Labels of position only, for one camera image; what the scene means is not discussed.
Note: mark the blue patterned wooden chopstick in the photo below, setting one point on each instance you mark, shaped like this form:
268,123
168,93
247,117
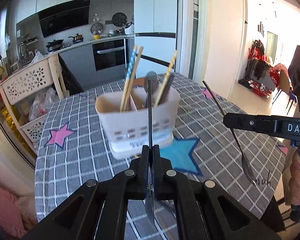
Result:
128,75

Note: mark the black range hood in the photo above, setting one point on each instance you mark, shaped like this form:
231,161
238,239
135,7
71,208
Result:
64,16

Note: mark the wooden chopstick in holder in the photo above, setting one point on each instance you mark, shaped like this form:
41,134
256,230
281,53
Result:
136,63

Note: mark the white plastic bag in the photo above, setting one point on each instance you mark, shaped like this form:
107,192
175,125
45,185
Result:
38,56

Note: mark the right hand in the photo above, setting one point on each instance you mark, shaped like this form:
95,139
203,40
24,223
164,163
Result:
294,182

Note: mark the yellow patterned chopstick in holder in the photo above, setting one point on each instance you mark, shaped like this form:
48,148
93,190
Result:
167,75

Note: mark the white rice cooker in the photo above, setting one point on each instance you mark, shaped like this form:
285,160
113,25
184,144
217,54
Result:
129,29

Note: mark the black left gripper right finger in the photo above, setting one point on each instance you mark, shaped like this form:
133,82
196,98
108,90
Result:
204,210

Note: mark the white plastic utensil holder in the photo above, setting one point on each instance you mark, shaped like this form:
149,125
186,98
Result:
127,131

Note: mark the beige perforated storage cart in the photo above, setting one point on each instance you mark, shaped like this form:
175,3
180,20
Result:
26,82

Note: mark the grey checked tablecloth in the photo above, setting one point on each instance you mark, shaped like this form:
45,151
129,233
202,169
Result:
74,148

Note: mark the dark utensil handle in holder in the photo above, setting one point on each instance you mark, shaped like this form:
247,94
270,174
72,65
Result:
166,89

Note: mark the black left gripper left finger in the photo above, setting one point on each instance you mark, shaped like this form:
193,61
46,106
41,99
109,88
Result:
96,210

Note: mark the black built-in oven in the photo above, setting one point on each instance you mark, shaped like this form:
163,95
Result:
109,54

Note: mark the black wok on stove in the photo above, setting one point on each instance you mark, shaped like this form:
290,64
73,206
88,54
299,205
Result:
54,45

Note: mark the white refrigerator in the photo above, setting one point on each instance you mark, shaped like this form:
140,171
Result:
155,29

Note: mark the metal spoon round bowl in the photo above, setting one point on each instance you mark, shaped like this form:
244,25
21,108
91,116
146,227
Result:
150,85

